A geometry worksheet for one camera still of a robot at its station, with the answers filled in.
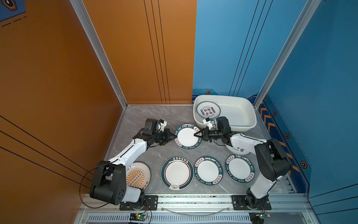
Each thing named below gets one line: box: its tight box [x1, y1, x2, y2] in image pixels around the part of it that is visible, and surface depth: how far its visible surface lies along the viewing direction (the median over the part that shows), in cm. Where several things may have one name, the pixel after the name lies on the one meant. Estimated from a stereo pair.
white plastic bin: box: [192, 94, 257, 133], surface depth 117 cm
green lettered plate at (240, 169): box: [225, 154, 256, 184], surface depth 86 cm
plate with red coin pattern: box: [196, 100, 221, 119], surface depth 115 cm
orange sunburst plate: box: [125, 161, 152, 190], surface depth 84 cm
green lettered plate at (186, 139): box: [174, 123, 203, 151], surface depth 86 cm
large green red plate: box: [160, 155, 195, 191], surface depth 85 cm
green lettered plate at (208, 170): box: [193, 155, 224, 187], surface depth 86 cm
